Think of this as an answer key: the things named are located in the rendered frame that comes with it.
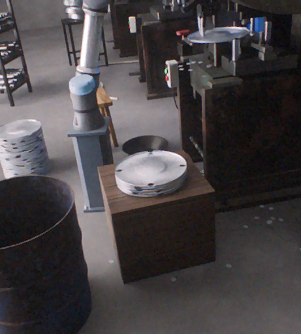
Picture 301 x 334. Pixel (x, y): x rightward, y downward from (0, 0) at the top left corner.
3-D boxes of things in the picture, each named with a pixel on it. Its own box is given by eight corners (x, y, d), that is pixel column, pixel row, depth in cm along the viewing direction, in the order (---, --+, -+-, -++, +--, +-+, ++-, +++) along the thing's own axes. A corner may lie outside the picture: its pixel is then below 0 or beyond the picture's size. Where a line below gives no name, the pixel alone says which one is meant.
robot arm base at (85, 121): (70, 132, 186) (66, 112, 181) (76, 120, 199) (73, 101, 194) (102, 130, 185) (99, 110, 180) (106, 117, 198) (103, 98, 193)
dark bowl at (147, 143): (126, 169, 243) (125, 159, 240) (120, 148, 269) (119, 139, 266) (174, 161, 246) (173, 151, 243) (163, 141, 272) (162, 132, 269)
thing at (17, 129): (7, 144, 221) (7, 143, 221) (-16, 132, 240) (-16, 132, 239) (50, 126, 239) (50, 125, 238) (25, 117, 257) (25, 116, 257)
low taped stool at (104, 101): (78, 136, 296) (69, 92, 280) (109, 129, 301) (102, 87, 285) (84, 154, 267) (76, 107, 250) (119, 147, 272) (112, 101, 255)
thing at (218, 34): (177, 36, 195) (177, 34, 195) (230, 26, 202) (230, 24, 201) (204, 46, 171) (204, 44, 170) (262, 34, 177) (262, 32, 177)
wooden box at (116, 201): (123, 284, 159) (111, 214, 142) (108, 229, 192) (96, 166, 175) (216, 260, 166) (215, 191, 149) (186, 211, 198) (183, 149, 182)
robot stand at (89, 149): (83, 212, 206) (66, 134, 184) (89, 193, 222) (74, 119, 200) (118, 211, 205) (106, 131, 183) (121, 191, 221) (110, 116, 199)
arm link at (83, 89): (71, 111, 182) (66, 83, 175) (75, 102, 194) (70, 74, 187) (97, 109, 182) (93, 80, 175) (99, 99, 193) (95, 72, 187)
